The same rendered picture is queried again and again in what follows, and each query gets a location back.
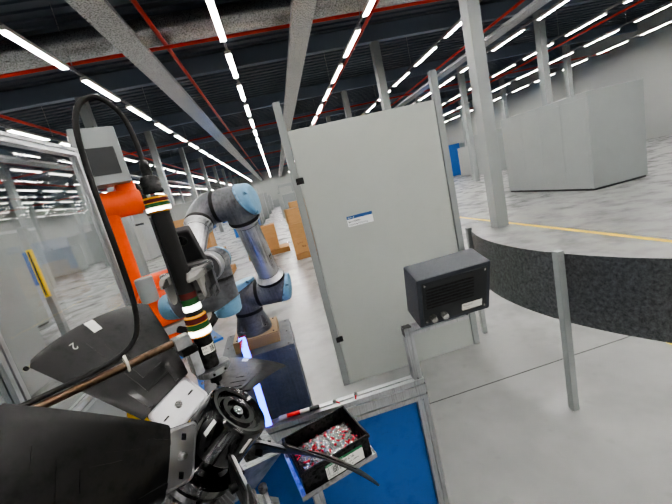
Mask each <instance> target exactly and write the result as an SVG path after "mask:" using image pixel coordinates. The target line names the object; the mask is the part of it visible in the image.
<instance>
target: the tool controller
mask: <svg viewBox="0 0 672 504"><path fill-rule="evenodd" d="M403 270H404V279H405V289H406V298H407V308H408V312H409V313H410V314H411V316H412V317H413V318H414V320H415V321H416V322H417V324H418V325H419V326H420V328H423V327H426V326H429V325H433V324H436V323H439V322H442V321H446V320H449V319H452V318H456V317H459V316H462V315H465V314H469V313H472V312H475V311H479V310H482V309H485V308H488V307H489V290H490V260H488V259H487V258H485V257H484V256H482V255H481V254H479V253H478V252H477V251H475V250H474V249H472V248H470V249H466V250H462V251H459V252H455V253H452V254H448V255H444V256H441V257H437V258H434V259H430V260H427V261H423V262H419V263H416V264H412V265H409V266H405V267H404V268H403Z"/></svg>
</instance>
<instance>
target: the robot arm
mask: <svg viewBox="0 0 672 504"><path fill-rule="evenodd" d="M261 209H262V208H261V203H260V199H259V197H258V195H257V193H256V191H255V190H254V188H253V187H252V186H251V185H249V184H247V183H242V184H234V185H232V186H228V187H224V188H220V189H216V190H212V191H207V192H205V193H203V194H201V195H200V196H199V197H198V198H197V199H196V200H195V201H194V202H193V203H192V204H191V206H190V207H189V209H188V211H187V213H186V215H185V218H184V223H183V225H184V226H182V227H178V228H176V231H177V234H178V237H179V240H180V243H181V246H182V249H183V252H184V255H185V259H186V262H187V265H188V268H189V272H188V273H186V282H187V283H190V282H192V281H193V283H194V286H195V289H196V291H197V294H198V297H199V300H200V303H201V306H202V309H203V310H204V311H206V313H209V312H213V311H215V312H214V313H215V314H216V316H217V317H218V318H227V317H230V316H233V315H235V314H236V317H237V335H238V337H240V336H243V335H246V338H251V337H255V336H258V335H260V334H263V333H264V332H266V331H268V330H269V329H270V328H271V327H272V323H271V320H270V318H269V317H268V316H267V314H266V313H265V311H264V310H263V307H262V306H263V305H268V304H273V303H277V302H283V301H286V300H289V299H290V298H291V296H292V283H291V277H290V274H289V273H288V272H287V273H286V272H285V273H284V272H283V270H282V268H280V267H277V265H276V263H275V260H274V258H273V255H272V253H271V251H270V248H269V246H268V244H267V241H266V239H265V236H264V234H263V232H262V229H261V227H260V225H259V222H258V219H259V217H260V214H259V213H260V212H261ZM225 221H227V222H228V224H229V226H230V227H231V228H233V229H236V231H237V233H238V235H239V237H240V239H241V241H242V243H243V245H244V247H245V249H246V252H247V254H248V256H249V258H250V260H251V262H252V264H253V266H254V268H255V271H256V273H257V278H256V279H255V278H254V277H253V276H249V277H246V278H243V279H241V280H239V281H237V282H235V279H234V276H233V272H232V268H231V255H230V253H229V251H228V250H227V249H225V248H223V247H220V246H214V247H210V248H208V249H207V243H208V237H209V233H211V232H212V230H213V226H214V225H215V224H217V223H221V222H225ZM159 287H160V289H161V290H163V289H164V291H165V292H166V295H163V296H161V298H160V299H159V301H158V310H159V313H160V315H161V316H162V317H163V318H164V319H166V320H175V319H182V318H184V317H185V313H184V310H183V308H182V305H181V304H179V301H178V298H177V295H176V293H175V290H174V287H173V284H172V281H171V278H170V276H169V273H166V274H164V275H162V276H161V277H160V281H159Z"/></svg>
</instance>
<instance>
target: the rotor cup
mask: <svg viewBox="0 0 672 504"><path fill-rule="evenodd" d="M234 406H239V407H241V408H242V410H243V414H242V415H239V414H237V413H235V411H234V410H233V407H234ZM213 419H214V420H215V421H216V424H215V425H214V426H213V428H212V429H211V430H210V432H209V433H208V435H207V436H205V435H204V432H205V431H206V429H207V428H208V426H209V425H210V424H211V422H212V421H213ZM193 420H196V424H197V433H196V449H195V465H194V475H193V477H192V479H191V480H190V481H189V482H187V483H185V484H184V485H182V486H180V487H178V488H179V489H180V490H182V491H183V492H184V493H186V494H188V495H190V496H192V497H195V498H199V499H215V498H218V497H220V496H222V495H224V494H225V493H226V492H227V491H228V490H229V487H228V486H229V484H231V478H230V469H229V460H228V454H229V453H230V454H231V455H234V456H235V458H236V460H237V462H238V464H239V463H240V462H241V461H242V459H243V458H244V457H245V455H246V454H247V453H248V451H249V450H250V449H251V447H252V446H253V444H254V443H255V442H256V440H257V439H258V438H259V436H260V435H261V434H262V432H263V430H264V428H265V416H264V414H263V412H262V410H261V408H260V406H259V405H258V404H257V403H256V401H255V400H254V399H253V398H252V397H250V396H249V395H248V394H246V393H245V392H243V391H241V390H239V389H236V388H233V387H228V386H221V387H218V388H216V389H214V390H213V391H212V392H211V393H210V395H209V396H208V397H207V399H206V400H205V401H204V403H203V404H202V406H201V407H200V408H199V410H198V411H197V412H196V414H195V415H194V417H193V418H192V419H191V421H193ZM249 439H252V440H251V442H250V443H249V444H248V446H247V447H246V449H245V450H244V451H243V453H239V452H240V451H241V449H242V448H243V447H244V445H245V444H246V443H247V441H248V440H249Z"/></svg>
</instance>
